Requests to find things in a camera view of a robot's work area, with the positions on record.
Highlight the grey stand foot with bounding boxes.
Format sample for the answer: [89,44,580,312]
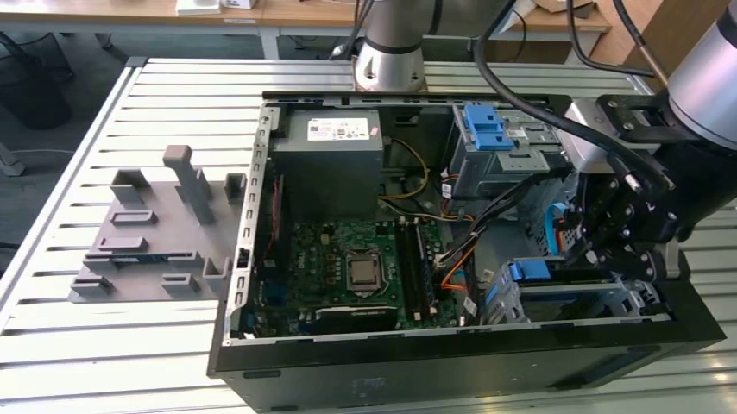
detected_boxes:
[0,141,28,178]

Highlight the brown cardboard piece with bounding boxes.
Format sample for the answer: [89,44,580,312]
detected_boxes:
[532,0,595,21]

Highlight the CPU socket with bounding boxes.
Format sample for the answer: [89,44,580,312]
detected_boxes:
[342,247,388,299]

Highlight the hard disk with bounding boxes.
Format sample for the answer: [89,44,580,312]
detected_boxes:
[486,256,624,323]

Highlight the grey power supply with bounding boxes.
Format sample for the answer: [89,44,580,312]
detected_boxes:
[270,108,386,221]

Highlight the black cable bundle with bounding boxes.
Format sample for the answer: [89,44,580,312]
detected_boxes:
[437,166,577,268]

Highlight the wooden cabinet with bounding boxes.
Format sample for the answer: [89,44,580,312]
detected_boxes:
[587,0,728,94]

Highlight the black graphics card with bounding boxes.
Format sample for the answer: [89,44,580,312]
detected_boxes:
[314,304,400,336]

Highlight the CPU with silver top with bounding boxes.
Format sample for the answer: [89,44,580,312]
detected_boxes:
[348,257,382,291]

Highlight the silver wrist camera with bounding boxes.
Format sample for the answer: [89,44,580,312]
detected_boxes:
[561,97,635,173]

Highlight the blue RAM stick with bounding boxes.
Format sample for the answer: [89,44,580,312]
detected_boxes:
[113,254,173,265]

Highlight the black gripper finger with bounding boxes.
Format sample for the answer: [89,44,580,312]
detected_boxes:
[566,172,639,269]
[613,206,692,284]

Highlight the wooden desk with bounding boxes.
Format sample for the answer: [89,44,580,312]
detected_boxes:
[0,0,613,66]

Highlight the thin red wire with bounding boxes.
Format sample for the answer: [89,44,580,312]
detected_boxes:
[262,174,287,264]

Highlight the silver disk bay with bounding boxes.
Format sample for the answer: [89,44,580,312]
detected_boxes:
[481,254,664,324]

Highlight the green motherboard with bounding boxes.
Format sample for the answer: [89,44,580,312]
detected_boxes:
[255,217,480,337]

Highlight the blue drive latch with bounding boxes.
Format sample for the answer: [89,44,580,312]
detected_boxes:
[464,104,518,152]

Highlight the black PC case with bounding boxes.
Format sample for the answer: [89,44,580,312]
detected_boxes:
[206,90,728,413]

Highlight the black RAM stick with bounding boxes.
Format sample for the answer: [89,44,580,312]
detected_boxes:
[400,218,422,319]

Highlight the grey metal drive cage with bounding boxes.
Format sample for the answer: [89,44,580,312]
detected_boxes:
[449,103,581,202]

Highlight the blue data wire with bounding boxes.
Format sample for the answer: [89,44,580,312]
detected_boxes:
[542,201,577,260]

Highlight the thin black cable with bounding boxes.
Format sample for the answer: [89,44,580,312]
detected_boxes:
[611,0,673,85]
[565,0,661,78]

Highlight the black mesh bin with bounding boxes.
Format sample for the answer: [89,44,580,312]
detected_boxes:
[0,32,76,130]

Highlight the yellow wires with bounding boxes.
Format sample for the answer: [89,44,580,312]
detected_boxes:
[377,136,432,202]

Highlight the grey parts rack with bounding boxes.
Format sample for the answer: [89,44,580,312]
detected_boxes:
[67,144,249,306]

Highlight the thick black camera cable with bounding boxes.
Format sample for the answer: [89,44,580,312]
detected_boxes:
[472,0,679,193]

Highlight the white floor cable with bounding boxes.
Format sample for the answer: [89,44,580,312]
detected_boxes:
[11,148,80,157]

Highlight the orange wires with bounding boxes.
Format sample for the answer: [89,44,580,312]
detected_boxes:
[440,258,480,298]

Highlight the black wrist bracket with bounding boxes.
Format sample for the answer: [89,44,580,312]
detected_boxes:
[596,92,676,143]

